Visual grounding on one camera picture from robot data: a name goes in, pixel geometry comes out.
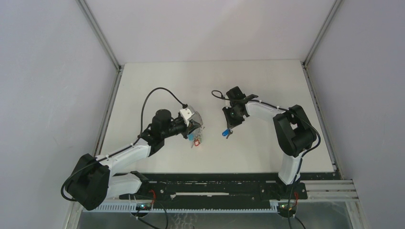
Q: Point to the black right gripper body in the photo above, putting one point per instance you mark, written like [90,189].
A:
[233,116]

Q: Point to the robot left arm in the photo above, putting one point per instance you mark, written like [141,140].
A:
[95,179]

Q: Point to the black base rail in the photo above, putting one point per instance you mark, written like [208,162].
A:
[228,190]

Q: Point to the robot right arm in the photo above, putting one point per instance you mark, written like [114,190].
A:
[295,134]

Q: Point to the blue key tag with key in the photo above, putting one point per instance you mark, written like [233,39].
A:
[227,133]

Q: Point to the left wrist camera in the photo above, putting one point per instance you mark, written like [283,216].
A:
[186,114]

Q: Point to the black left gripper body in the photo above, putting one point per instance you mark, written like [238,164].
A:
[176,127]

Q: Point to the white slotted cable duct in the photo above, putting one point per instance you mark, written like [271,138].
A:
[132,207]

